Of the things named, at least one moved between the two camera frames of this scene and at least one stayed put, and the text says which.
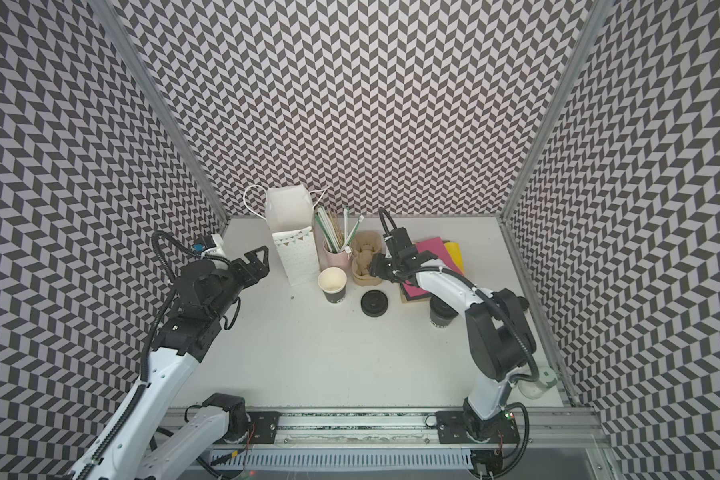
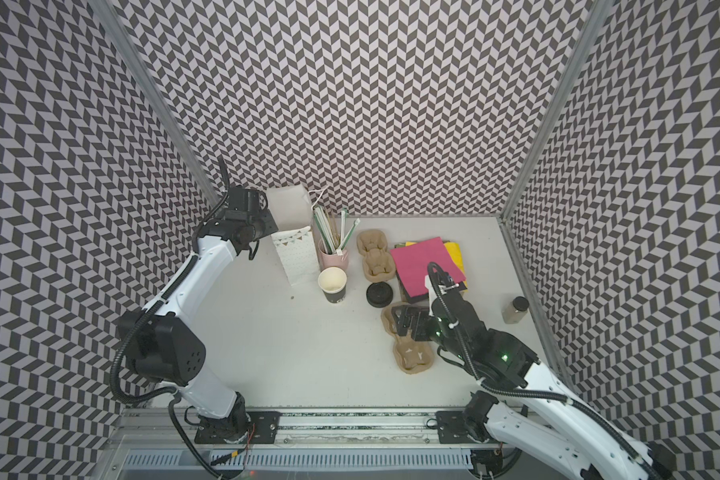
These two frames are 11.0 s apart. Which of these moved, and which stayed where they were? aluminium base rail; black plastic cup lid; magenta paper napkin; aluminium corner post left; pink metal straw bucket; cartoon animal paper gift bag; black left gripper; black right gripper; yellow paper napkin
Moved: black left gripper; black plastic cup lid; black right gripper
Stayed: pink metal straw bucket; aluminium corner post left; aluminium base rail; cartoon animal paper gift bag; magenta paper napkin; yellow paper napkin
